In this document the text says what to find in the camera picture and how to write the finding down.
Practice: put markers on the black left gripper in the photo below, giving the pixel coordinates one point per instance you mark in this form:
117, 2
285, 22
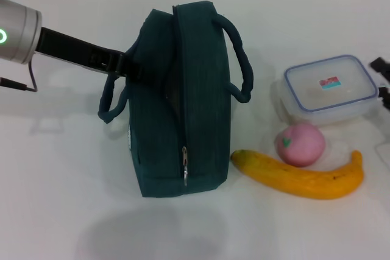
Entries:
73, 51

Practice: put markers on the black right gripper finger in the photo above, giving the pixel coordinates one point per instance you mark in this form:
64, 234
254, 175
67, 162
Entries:
382, 65
385, 94

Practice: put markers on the clear container with blue-rimmed lid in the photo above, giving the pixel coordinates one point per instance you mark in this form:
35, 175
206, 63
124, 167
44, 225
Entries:
329, 89

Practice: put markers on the dark teal fabric lunch bag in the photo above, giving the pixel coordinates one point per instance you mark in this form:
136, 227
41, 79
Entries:
201, 104

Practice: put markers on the yellow toy banana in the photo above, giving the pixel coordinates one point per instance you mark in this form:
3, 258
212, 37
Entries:
292, 181

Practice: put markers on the pink toy peach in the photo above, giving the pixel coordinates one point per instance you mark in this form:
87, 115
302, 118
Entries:
301, 147

